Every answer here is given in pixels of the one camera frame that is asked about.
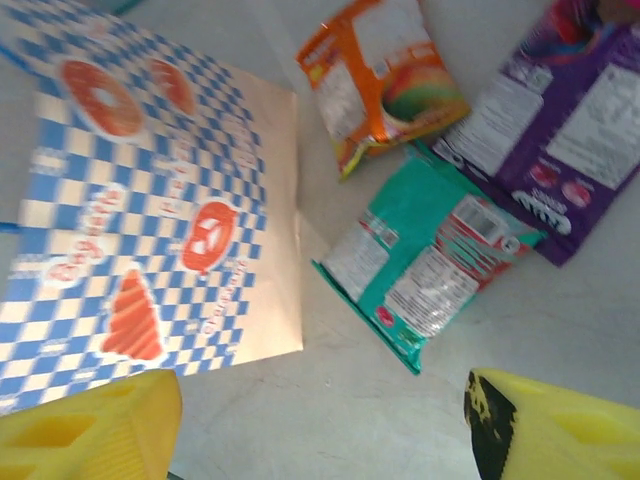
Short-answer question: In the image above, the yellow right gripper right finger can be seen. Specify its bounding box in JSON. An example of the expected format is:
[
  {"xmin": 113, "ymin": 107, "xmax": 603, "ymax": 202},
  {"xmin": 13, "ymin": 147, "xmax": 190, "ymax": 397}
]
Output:
[{"xmin": 463, "ymin": 368, "xmax": 640, "ymax": 480}]

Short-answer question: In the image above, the purple snack bag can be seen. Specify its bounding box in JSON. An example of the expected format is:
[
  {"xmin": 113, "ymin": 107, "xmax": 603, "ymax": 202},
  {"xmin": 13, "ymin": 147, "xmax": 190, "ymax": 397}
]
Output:
[{"xmin": 432, "ymin": 22, "xmax": 640, "ymax": 267}]

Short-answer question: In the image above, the blue checked paper bag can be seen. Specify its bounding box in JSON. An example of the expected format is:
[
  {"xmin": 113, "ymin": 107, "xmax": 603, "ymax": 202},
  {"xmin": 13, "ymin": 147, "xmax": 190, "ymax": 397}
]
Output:
[{"xmin": 0, "ymin": 0, "xmax": 306, "ymax": 416}]

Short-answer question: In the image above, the orange snack bag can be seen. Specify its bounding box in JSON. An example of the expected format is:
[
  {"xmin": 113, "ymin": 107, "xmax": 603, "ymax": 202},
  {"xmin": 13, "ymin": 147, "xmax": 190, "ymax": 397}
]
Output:
[{"xmin": 294, "ymin": 0, "xmax": 472, "ymax": 182}]

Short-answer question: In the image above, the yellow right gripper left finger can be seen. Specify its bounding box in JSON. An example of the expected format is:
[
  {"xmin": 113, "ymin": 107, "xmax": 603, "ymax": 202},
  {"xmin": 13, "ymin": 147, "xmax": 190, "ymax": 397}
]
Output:
[{"xmin": 0, "ymin": 368, "xmax": 183, "ymax": 480}]

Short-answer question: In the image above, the teal snack bag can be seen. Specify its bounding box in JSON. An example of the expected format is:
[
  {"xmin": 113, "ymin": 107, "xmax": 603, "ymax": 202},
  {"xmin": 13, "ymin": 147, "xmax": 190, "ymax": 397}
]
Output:
[{"xmin": 311, "ymin": 141, "xmax": 550, "ymax": 376}]

